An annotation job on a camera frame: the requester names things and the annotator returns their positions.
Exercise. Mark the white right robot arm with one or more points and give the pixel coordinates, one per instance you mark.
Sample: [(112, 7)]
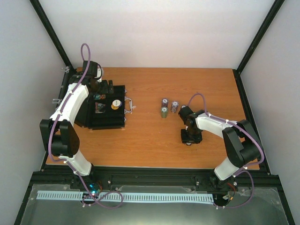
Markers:
[(242, 145)]

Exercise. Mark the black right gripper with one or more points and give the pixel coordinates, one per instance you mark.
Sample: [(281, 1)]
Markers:
[(185, 139)]

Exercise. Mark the white dealer button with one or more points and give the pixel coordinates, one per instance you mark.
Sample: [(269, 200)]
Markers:
[(117, 103)]

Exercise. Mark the black left frame post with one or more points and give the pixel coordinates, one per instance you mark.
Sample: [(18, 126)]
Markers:
[(51, 33)]

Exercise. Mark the black right frame post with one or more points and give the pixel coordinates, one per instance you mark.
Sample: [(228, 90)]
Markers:
[(274, 9)]

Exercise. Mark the black aluminium frame rail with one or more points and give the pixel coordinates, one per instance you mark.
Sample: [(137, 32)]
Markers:
[(116, 177)]

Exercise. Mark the white slotted cable duct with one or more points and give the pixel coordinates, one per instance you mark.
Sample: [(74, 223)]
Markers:
[(126, 197)]

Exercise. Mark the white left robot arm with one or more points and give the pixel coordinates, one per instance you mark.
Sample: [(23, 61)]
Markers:
[(58, 134)]

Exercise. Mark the black frame post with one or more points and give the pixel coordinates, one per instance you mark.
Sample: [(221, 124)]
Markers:
[(274, 9), (51, 33)]

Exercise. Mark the black poker set case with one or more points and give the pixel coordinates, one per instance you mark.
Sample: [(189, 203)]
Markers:
[(98, 114)]

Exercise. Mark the grey chip stack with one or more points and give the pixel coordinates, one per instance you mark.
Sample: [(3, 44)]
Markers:
[(174, 106)]

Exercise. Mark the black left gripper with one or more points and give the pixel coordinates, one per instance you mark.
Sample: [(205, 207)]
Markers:
[(105, 90)]

